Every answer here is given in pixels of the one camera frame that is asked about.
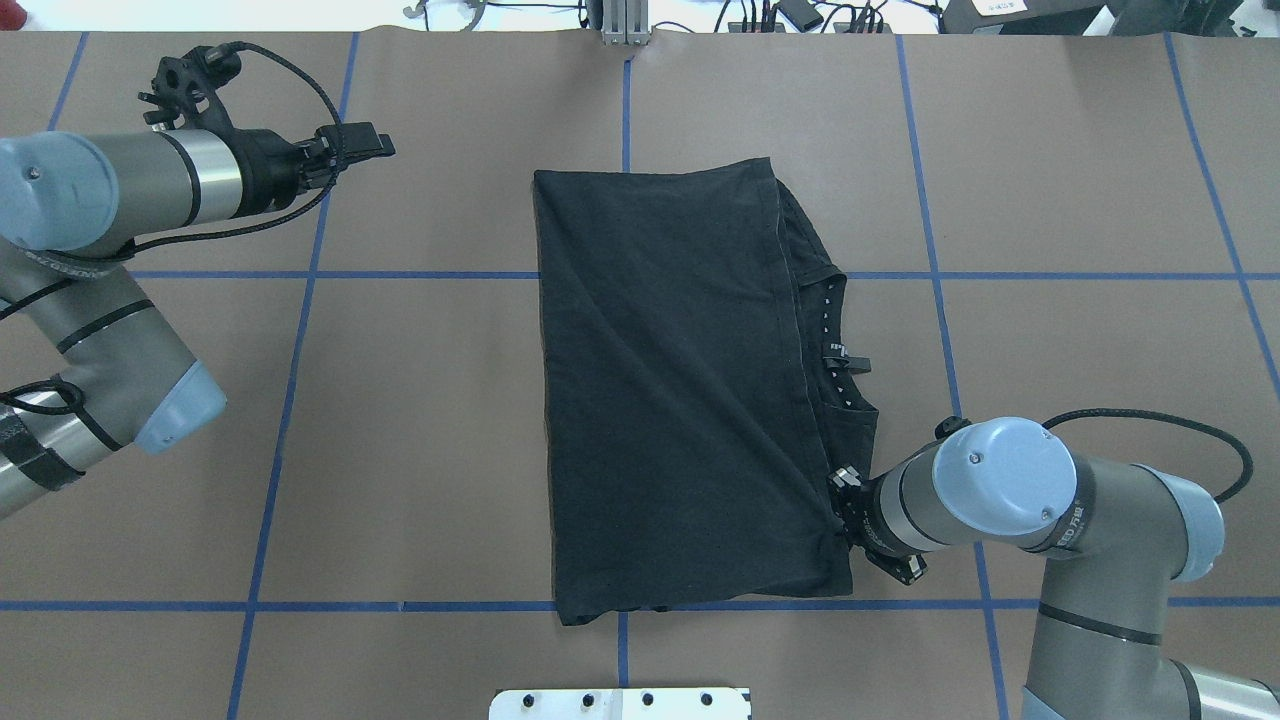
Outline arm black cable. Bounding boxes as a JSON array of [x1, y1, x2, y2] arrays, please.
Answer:
[[1041, 407, 1254, 503], [0, 42, 346, 421]]

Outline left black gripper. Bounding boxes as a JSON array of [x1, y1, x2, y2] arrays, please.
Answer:
[[236, 122, 396, 217]]

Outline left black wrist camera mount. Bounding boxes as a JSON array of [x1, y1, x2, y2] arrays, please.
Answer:
[[138, 44, 242, 136]]

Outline black graphic t-shirt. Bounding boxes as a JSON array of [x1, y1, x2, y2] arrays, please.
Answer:
[[532, 158, 878, 626]]

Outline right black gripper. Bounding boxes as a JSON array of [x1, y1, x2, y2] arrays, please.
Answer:
[[829, 465, 901, 557]]

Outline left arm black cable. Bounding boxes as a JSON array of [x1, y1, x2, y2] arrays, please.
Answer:
[[0, 42, 346, 421]]

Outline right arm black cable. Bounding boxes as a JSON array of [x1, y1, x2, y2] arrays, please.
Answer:
[[1041, 407, 1254, 503]]

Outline aluminium frame post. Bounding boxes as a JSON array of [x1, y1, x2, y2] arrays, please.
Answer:
[[586, 0, 652, 46]]

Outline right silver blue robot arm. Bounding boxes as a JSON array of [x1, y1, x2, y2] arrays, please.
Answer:
[[828, 416, 1277, 719]]

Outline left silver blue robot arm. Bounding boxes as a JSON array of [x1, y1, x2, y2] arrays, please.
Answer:
[[3, 122, 396, 518]]

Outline black power adapter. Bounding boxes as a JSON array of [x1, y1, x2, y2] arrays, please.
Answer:
[[774, 0, 826, 33]]

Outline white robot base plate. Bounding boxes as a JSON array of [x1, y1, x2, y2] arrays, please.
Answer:
[[488, 687, 754, 719]]

